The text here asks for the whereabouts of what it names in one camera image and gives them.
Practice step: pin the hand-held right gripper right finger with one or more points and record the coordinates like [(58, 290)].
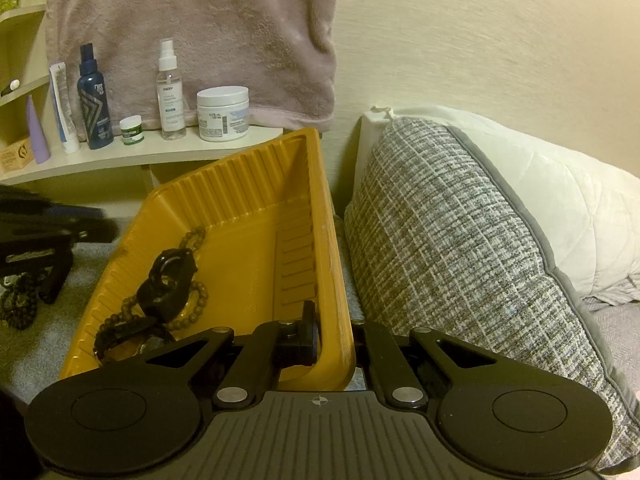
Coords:
[(372, 350)]

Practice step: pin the white quilted pillow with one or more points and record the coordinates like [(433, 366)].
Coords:
[(575, 200)]

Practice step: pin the pinkish grey hanging towel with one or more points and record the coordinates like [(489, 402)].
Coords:
[(225, 35)]

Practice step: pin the purple cosmetic tube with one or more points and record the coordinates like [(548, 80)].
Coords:
[(39, 135)]

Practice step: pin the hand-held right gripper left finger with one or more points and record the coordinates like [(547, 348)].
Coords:
[(295, 347)]

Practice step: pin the black tube with white cap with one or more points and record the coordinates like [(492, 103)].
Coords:
[(12, 85)]

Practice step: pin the small cardboard box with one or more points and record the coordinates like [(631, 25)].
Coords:
[(15, 157)]

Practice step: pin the light grey patterned blanket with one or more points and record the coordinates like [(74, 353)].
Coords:
[(620, 340)]

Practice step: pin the orange plastic tray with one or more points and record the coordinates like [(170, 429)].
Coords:
[(240, 230)]

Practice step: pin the clear spray bottle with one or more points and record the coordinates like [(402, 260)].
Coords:
[(171, 100)]

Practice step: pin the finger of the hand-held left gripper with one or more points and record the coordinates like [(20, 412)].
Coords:
[(50, 265), (65, 220)]

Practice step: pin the cream wooden shelf unit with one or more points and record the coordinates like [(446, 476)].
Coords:
[(150, 152)]

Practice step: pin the grey-blue fluffy towel mat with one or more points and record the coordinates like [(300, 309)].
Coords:
[(65, 320)]

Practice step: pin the small green-label jar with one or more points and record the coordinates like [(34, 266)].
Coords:
[(132, 132)]

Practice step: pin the dark blue spray bottle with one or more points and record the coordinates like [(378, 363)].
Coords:
[(94, 105)]

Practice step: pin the white and blue tube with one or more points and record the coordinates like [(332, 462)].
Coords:
[(64, 110)]

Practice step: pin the grey tweed pillow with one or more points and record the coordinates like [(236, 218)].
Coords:
[(450, 240)]

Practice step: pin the white cream jar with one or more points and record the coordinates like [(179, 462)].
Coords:
[(222, 115)]

